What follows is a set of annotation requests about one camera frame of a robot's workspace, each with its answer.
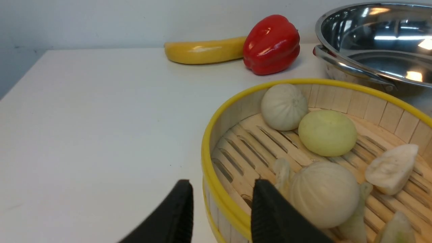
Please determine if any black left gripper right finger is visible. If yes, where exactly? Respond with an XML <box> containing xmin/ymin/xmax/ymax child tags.
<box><xmin>250</xmin><ymin>179</ymin><xmax>333</xmax><ymax>243</ymax></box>

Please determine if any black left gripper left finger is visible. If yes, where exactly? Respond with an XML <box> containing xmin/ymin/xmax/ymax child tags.
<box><xmin>120</xmin><ymin>180</ymin><xmax>193</xmax><ymax>243</ymax></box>

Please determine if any yellow-rimmed bamboo steamer basket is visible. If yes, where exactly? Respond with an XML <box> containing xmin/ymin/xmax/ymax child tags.
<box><xmin>201</xmin><ymin>79</ymin><xmax>432</xmax><ymax>243</ymax></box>

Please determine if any stainless steel pot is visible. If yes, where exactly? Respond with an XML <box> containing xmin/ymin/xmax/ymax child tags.
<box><xmin>313</xmin><ymin>1</ymin><xmax>432</xmax><ymax>115</ymax></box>

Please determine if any large white round bun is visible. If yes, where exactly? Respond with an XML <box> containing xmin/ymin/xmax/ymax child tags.
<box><xmin>289</xmin><ymin>162</ymin><xmax>360</xmax><ymax>229</ymax></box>

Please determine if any pale green dumpling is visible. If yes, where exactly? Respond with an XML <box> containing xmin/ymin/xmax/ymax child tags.
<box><xmin>273</xmin><ymin>158</ymin><xmax>373</xmax><ymax>243</ymax></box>

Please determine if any pale yellow round bun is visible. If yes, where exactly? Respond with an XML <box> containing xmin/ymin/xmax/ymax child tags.
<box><xmin>298</xmin><ymin>110</ymin><xmax>357</xmax><ymax>157</ymax></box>

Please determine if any white folded dumpling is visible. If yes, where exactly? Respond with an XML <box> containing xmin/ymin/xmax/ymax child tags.
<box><xmin>365</xmin><ymin>144</ymin><xmax>419</xmax><ymax>195</ymax></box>

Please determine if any pale green dumpling corner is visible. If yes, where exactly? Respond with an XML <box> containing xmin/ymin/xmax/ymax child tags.
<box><xmin>374</xmin><ymin>211</ymin><xmax>416</xmax><ymax>243</ymax></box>

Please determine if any yellow banana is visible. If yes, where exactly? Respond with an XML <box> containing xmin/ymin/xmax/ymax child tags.
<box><xmin>164</xmin><ymin>36</ymin><xmax>246</xmax><ymax>65</ymax></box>

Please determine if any red bell pepper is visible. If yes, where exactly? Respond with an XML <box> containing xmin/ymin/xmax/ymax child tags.
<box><xmin>243</xmin><ymin>15</ymin><xmax>300</xmax><ymax>76</ymax></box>

